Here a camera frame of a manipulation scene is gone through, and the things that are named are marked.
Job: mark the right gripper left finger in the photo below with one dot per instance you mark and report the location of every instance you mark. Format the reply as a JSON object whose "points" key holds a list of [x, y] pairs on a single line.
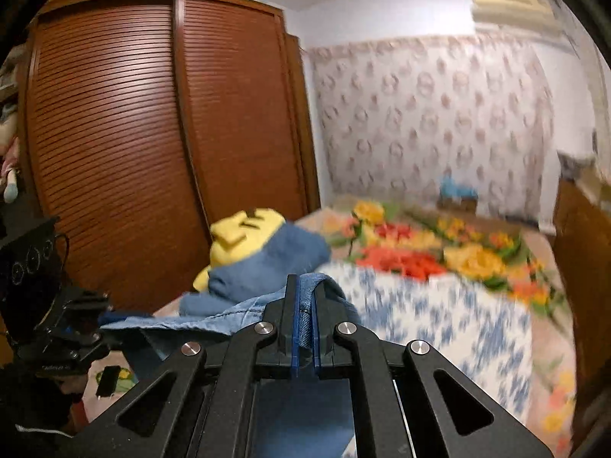
{"points": [[199, 402]]}

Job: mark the floral fleece bed blanket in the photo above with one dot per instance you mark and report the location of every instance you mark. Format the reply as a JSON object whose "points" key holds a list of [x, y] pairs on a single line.
{"points": [[508, 260]]}

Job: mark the blue floral white quilt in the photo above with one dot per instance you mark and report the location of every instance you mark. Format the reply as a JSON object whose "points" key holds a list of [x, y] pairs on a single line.
{"points": [[486, 336]]}

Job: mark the wooden sideboard cabinet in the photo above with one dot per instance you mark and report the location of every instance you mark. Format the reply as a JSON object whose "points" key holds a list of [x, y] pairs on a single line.
{"points": [[582, 253]]}

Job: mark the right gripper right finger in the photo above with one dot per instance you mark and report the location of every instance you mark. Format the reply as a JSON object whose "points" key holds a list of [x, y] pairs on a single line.
{"points": [[409, 400]]}

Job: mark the blue denim jeans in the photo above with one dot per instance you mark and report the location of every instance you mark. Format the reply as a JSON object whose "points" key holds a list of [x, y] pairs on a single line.
{"points": [[302, 418]]}

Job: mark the cream wall air conditioner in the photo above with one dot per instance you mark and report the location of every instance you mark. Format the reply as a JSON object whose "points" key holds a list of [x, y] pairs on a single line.
{"points": [[533, 15]]}

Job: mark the circle patterned sheer curtain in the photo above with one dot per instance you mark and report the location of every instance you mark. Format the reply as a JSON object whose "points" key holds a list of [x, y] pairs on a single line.
{"points": [[400, 117]]}

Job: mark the brown louvered wooden wardrobe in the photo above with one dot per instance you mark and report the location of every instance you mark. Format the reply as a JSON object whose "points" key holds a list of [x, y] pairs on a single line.
{"points": [[145, 121]]}

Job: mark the yellow Pikachu plush toy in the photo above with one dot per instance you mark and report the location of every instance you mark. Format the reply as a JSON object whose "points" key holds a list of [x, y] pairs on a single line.
{"points": [[237, 237]]}

